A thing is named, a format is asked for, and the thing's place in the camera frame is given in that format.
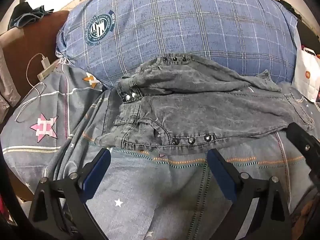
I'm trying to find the grey denim pants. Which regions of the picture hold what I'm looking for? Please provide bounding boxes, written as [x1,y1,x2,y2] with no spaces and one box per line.
[95,54,315,155]

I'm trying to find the white paper shopping bag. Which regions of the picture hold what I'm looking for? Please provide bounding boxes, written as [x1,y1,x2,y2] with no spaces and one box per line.
[291,29,320,104]

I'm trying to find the grey star patterned bedsheet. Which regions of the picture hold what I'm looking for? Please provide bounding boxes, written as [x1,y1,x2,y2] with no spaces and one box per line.
[1,64,319,239]

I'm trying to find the grey hanging cloth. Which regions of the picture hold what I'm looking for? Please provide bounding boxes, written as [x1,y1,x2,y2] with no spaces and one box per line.
[0,47,21,123]

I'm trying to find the brown wooden headboard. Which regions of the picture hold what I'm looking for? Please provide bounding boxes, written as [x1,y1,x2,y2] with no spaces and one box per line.
[0,10,70,131]

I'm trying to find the blue plaid pillow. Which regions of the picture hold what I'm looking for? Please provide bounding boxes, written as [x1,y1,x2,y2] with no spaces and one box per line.
[56,0,297,86]

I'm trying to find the dark clothes on headboard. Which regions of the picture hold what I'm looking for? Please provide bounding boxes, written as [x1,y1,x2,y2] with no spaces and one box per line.
[7,2,54,30]

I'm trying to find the white charger with cable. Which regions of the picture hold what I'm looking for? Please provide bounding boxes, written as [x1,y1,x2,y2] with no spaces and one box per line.
[15,52,61,123]

